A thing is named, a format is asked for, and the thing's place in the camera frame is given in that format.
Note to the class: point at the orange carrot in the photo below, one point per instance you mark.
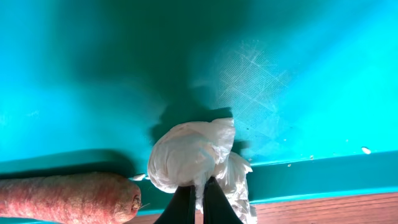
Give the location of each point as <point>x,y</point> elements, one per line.
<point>96,197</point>

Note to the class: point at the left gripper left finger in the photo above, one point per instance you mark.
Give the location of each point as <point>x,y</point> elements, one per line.
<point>181,209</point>

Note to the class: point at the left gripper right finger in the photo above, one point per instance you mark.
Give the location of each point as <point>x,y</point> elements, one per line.
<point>216,208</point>

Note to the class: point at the white tissue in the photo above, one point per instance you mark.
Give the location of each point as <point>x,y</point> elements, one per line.
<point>192,153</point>

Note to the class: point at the teal serving tray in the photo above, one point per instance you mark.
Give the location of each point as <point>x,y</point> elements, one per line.
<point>311,86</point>

